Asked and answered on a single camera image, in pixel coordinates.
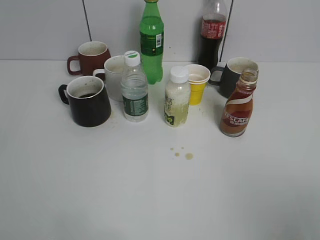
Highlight green soda bottle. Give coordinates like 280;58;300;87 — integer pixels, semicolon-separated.
139;0;164;85

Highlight dark grey ceramic mug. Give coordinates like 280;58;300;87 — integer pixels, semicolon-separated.
208;57;259;98

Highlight white ceramic mug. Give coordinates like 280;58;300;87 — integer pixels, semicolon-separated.
92;55;125;102

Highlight black ceramic mug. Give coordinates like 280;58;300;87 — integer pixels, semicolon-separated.
58;75;112;128

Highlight clear water bottle green label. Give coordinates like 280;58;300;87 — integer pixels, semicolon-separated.
120;50;149;123

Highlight cola bottle red label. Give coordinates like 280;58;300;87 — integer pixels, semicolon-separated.
198;0;227;70

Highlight Nescafe coffee bottle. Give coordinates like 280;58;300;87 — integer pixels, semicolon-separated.
219;68;258;137

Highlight yellow paper cup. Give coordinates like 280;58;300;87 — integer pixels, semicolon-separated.
185;64;211;106

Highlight red ceramic mug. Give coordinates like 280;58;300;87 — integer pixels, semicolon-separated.
66;41;111;76

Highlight pale yellow juice bottle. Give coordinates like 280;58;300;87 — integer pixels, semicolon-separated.
164;66;191;128

